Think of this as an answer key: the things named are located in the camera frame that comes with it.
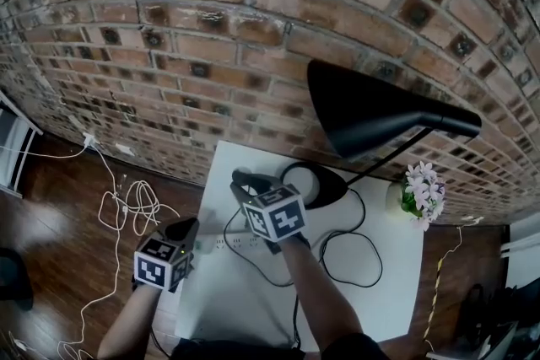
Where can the white blank wall plate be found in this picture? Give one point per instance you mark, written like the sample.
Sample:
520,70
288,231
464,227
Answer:
125,149

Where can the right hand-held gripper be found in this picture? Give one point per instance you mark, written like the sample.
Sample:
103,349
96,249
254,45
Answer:
276,215

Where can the black desk lamp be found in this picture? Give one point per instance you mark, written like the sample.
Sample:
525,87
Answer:
358,109

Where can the white metal shelf rack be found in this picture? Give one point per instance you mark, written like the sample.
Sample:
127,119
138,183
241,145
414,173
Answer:
14,147

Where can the person's right forearm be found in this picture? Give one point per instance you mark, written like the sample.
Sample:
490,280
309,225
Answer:
320,299

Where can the person's legs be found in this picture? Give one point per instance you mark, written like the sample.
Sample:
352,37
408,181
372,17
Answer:
253,350

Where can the white wall plug adapter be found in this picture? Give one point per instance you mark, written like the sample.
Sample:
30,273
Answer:
89,141

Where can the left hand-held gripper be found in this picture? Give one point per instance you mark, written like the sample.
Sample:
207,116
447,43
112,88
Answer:
162,265

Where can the person's left forearm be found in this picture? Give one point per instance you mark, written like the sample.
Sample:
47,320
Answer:
131,324

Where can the white flowers in pot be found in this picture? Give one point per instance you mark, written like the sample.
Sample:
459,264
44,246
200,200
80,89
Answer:
424,194

